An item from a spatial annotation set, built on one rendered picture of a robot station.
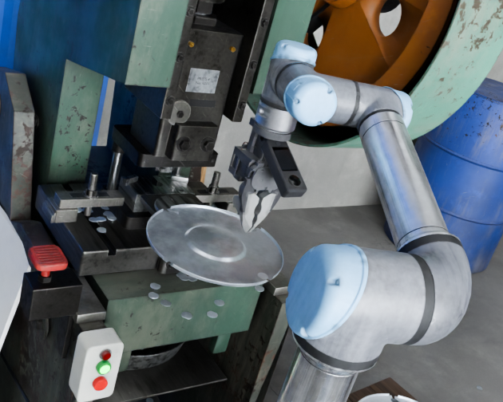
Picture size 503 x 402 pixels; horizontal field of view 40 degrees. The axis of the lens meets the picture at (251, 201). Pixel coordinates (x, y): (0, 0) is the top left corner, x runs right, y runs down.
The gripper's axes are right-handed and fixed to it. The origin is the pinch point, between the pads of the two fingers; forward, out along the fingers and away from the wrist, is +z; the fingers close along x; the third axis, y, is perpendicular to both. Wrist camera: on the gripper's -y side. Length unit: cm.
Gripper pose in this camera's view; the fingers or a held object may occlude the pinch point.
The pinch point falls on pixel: (250, 227)
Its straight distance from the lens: 130.2
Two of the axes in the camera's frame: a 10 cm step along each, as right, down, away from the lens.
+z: -2.6, 8.8, 4.0
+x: -8.2, 0.2, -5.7
